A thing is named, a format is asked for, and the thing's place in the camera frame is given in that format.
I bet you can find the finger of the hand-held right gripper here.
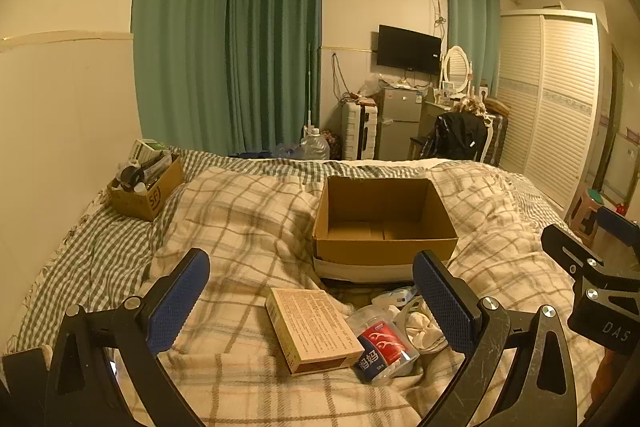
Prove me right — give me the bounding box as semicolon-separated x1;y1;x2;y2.
595;207;640;254
541;223;640;294

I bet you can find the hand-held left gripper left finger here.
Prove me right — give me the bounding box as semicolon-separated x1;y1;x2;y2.
45;248;211;427

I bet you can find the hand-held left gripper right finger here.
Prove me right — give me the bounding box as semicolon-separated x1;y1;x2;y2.
412;250;576;427

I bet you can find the white cloth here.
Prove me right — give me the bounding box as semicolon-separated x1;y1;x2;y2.
400;297;447;354

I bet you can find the clear floss pick container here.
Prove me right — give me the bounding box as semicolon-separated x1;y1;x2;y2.
345;304;421;384

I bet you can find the large cardboard box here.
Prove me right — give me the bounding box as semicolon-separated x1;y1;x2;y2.
312;177;459;280

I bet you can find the tan printed carton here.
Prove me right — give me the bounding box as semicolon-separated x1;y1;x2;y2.
265;288;365;376

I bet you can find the plastic stool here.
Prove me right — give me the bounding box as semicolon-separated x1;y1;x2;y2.
569;188;608;244

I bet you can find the green checked bed sheet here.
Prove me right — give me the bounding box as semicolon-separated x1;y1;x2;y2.
2;146;583;360

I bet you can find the small cardboard box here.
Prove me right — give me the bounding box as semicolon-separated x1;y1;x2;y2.
107;152;187;223

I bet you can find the black tool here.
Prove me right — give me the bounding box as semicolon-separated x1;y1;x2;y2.
117;157;162;194

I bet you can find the white louvered wardrobe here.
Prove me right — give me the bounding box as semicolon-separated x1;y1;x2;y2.
492;9;601;220

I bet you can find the green white carton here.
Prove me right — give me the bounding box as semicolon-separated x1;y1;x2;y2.
130;139;172;164

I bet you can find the black jacket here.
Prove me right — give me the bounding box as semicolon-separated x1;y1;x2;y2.
429;112;489;164

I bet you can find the grey small fridge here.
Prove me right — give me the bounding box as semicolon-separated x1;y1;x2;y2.
376;87;423;161

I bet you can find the white suitcase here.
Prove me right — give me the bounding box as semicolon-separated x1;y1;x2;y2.
341;99;378;161

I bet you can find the large clear water bottle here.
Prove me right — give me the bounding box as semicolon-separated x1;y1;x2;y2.
300;127;331;161

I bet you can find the white oval mirror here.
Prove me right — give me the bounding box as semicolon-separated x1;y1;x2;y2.
440;46;473;96

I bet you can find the light green curtain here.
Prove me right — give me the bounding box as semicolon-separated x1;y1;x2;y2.
446;0;501;95

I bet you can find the white pole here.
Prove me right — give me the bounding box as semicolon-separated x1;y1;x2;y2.
306;43;317;132

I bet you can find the black wall television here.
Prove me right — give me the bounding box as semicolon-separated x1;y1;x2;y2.
377;25;442;75

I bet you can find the wall cable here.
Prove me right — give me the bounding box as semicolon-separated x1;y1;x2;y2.
330;52;353;100

